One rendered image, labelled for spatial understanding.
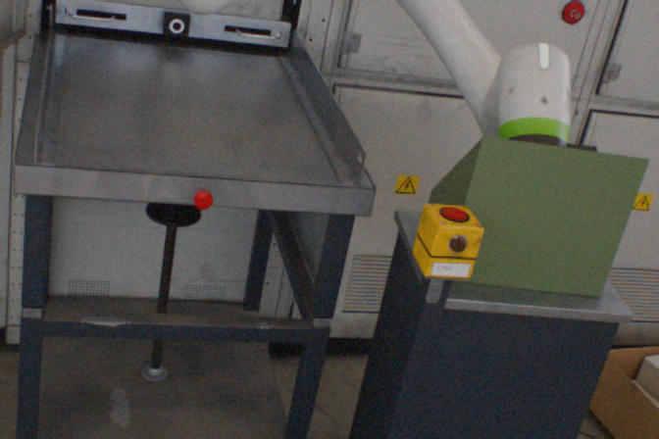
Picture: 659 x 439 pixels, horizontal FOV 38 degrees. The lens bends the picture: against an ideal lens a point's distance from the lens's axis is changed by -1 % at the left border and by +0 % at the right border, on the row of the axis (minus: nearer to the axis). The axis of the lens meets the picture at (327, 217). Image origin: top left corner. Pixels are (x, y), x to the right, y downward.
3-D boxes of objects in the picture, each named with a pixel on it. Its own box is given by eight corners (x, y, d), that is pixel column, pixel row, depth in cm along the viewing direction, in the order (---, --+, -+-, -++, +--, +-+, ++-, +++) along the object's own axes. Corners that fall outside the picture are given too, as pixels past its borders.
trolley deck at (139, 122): (371, 217, 175) (377, 186, 172) (12, 194, 159) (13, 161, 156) (301, 83, 233) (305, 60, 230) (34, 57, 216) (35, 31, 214)
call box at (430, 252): (470, 282, 158) (485, 227, 153) (425, 280, 156) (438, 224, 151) (454, 257, 165) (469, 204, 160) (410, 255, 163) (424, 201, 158)
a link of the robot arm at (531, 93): (553, 166, 183) (553, 74, 189) (581, 136, 168) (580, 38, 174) (485, 160, 182) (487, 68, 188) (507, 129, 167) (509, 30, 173)
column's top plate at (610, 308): (568, 235, 197) (571, 227, 196) (631, 324, 169) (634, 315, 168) (392, 218, 190) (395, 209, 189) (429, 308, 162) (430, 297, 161)
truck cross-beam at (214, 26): (287, 47, 232) (291, 23, 229) (54, 23, 217) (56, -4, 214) (283, 40, 236) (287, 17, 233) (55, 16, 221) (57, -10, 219)
